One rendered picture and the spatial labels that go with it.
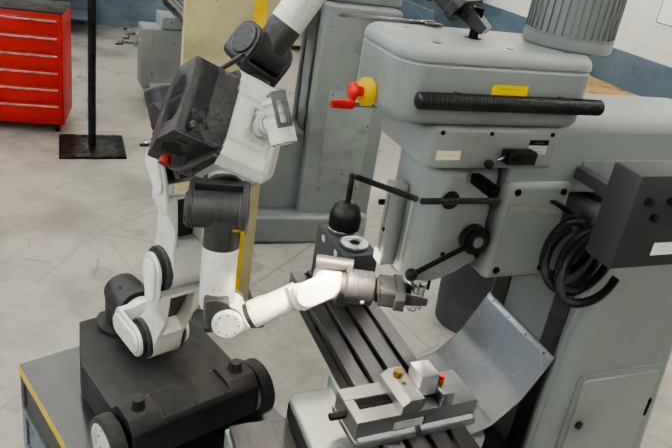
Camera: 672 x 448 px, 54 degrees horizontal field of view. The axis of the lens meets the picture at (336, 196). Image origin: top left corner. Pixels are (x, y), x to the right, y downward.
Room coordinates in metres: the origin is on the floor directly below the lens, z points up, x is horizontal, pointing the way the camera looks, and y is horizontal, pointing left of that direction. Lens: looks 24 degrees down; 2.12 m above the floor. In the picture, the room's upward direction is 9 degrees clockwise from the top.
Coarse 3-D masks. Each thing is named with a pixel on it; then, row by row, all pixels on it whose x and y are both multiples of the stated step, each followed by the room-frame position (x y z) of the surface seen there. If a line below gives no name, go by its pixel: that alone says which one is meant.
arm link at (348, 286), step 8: (320, 256) 1.46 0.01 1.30; (328, 256) 1.47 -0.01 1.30; (320, 264) 1.45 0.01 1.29; (328, 264) 1.45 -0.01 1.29; (336, 264) 1.45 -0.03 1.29; (344, 264) 1.46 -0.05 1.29; (352, 264) 1.46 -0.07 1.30; (320, 272) 1.45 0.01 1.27; (328, 272) 1.44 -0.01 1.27; (336, 272) 1.45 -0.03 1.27; (344, 272) 1.46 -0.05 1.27; (352, 272) 1.45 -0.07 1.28; (344, 280) 1.44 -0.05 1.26; (352, 280) 1.43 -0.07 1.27; (344, 288) 1.43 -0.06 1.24; (352, 288) 1.42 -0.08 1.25; (336, 296) 1.42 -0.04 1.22; (344, 296) 1.42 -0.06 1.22; (352, 296) 1.41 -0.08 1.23
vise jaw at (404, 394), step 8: (392, 368) 1.38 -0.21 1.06; (400, 368) 1.39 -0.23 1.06; (384, 376) 1.36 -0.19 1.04; (392, 376) 1.36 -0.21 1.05; (408, 376) 1.36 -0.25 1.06; (384, 384) 1.35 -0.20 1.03; (392, 384) 1.33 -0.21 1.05; (400, 384) 1.33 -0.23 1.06; (408, 384) 1.33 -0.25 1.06; (392, 392) 1.31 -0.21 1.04; (400, 392) 1.31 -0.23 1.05; (408, 392) 1.30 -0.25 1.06; (416, 392) 1.31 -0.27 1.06; (392, 400) 1.31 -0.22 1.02; (400, 400) 1.29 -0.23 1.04; (408, 400) 1.28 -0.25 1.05; (416, 400) 1.28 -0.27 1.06; (424, 400) 1.29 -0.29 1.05; (400, 408) 1.27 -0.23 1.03; (408, 408) 1.27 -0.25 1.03; (416, 408) 1.28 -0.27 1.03
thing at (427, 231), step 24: (408, 168) 1.43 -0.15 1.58; (432, 168) 1.37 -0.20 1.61; (456, 168) 1.38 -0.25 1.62; (480, 168) 1.40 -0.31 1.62; (408, 192) 1.41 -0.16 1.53; (432, 192) 1.36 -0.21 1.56; (456, 192) 1.36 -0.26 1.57; (480, 192) 1.40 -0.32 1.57; (408, 216) 1.39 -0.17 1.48; (432, 216) 1.36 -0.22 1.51; (456, 216) 1.38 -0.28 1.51; (480, 216) 1.40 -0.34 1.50; (408, 240) 1.38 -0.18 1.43; (432, 240) 1.36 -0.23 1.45; (456, 240) 1.38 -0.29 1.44; (408, 264) 1.37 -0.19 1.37; (456, 264) 1.39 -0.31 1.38
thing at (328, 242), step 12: (324, 228) 1.95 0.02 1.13; (324, 240) 1.92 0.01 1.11; (336, 240) 1.88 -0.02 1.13; (348, 240) 1.87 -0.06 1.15; (360, 240) 1.89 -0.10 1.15; (324, 252) 1.91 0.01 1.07; (336, 252) 1.83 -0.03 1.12; (348, 252) 1.82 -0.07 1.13; (360, 252) 1.83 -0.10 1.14; (372, 252) 1.84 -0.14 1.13; (312, 264) 1.97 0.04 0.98; (360, 264) 1.81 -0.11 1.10; (372, 264) 1.83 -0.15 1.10; (336, 300) 1.79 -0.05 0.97
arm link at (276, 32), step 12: (276, 24) 1.70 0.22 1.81; (264, 36) 1.67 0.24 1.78; (276, 36) 1.69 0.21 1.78; (288, 36) 1.70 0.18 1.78; (264, 48) 1.66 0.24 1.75; (276, 48) 1.69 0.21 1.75; (288, 48) 1.71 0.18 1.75; (252, 60) 1.66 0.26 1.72; (264, 60) 1.67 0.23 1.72; (276, 60) 1.69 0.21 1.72; (276, 72) 1.71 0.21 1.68
